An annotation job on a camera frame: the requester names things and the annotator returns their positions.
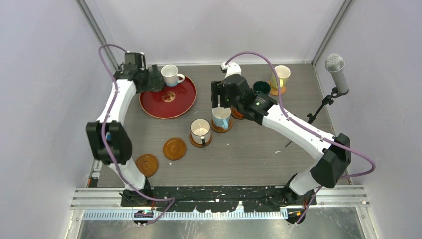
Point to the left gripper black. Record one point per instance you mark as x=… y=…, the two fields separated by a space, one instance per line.
x=155 y=69

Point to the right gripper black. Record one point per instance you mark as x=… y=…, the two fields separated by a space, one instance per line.
x=217 y=88

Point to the wooden coaster one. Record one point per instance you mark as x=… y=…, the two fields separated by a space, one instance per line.
x=234 y=116

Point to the wooden coaster five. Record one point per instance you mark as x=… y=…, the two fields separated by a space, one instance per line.
x=147 y=164

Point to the woven rattan coaster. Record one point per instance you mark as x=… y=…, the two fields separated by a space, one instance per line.
x=274 y=90

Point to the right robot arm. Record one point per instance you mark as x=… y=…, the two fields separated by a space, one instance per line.
x=328 y=150

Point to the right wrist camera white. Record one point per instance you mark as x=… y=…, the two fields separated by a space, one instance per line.
x=231 y=68

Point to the yellow cream mug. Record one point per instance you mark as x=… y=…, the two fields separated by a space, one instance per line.
x=283 y=73

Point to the light blue mug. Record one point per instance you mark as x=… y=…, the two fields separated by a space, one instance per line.
x=221 y=117

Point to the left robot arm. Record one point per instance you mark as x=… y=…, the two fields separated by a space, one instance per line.
x=108 y=139

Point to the wooden coaster three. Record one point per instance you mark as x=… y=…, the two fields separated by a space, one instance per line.
x=200 y=141

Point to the silver white mug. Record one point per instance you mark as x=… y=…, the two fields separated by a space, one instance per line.
x=200 y=127

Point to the wooden coaster four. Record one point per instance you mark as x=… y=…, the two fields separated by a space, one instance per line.
x=174 y=149

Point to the wooden coaster two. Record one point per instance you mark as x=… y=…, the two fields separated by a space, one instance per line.
x=220 y=129

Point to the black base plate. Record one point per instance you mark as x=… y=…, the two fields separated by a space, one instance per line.
x=214 y=198

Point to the red round tray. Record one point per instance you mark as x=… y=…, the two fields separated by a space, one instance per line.
x=170 y=102

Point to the dark green mug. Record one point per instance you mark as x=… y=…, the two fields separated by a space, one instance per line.
x=261 y=87

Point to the silver microphone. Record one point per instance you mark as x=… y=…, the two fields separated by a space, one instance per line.
x=334 y=63

